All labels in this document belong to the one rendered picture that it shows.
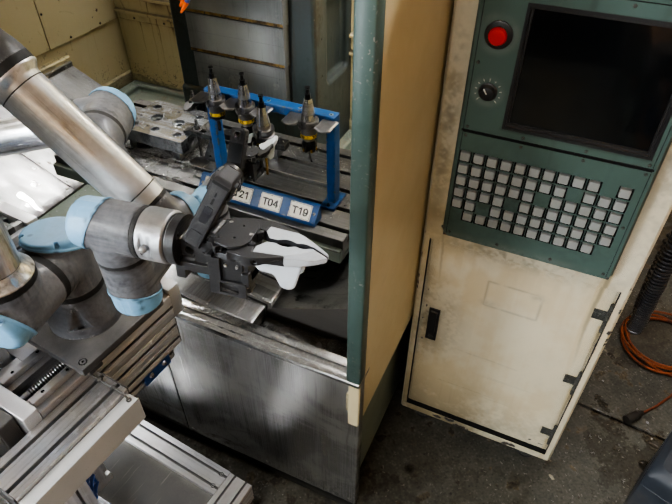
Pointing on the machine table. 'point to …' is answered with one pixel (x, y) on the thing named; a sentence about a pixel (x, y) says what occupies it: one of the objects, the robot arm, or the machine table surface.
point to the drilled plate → (180, 143)
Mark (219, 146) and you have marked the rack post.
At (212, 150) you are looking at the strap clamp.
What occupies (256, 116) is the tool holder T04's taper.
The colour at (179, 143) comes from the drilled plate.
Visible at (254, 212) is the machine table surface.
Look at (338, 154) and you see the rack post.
